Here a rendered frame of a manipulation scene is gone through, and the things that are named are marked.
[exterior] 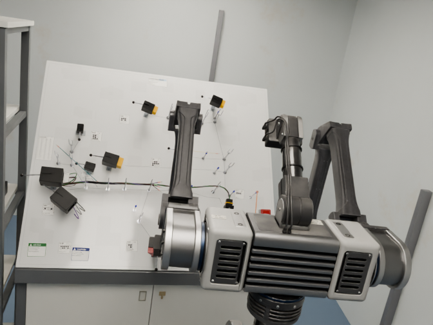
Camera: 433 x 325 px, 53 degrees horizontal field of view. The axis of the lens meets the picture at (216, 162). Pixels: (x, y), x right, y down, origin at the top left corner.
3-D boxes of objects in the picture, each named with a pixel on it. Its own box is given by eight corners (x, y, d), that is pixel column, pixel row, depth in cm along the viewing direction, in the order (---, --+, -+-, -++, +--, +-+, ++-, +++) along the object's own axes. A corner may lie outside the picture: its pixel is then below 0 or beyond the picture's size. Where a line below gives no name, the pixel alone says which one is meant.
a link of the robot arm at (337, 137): (325, 109, 142) (354, 113, 144) (310, 131, 154) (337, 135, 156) (339, 240, 121) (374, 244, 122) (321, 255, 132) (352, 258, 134)
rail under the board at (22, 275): (276, 286, 212) (279, 275, 210) (14, 283, 183) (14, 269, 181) (272, 280, 217) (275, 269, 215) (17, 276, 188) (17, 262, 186)
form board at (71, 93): (15, 267, 183) (15, 267, 182) (46, 62, 220) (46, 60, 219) (277, 273, 212) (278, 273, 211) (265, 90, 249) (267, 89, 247)
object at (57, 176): (24, 175, 196) (20, 163, 183) (65, 178, 200) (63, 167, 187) (22, 189, 193) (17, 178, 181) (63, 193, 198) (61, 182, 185)
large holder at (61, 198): (48, 183, 197) (45, 173, 184) (78, 207, 197) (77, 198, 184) (37, 194, 194) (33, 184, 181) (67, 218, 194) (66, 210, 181)
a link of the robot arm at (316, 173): (317, 131, 147) (348, 135, 148) (312, 126, 152) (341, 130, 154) (289, 241, 162) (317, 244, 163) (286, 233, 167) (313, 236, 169)
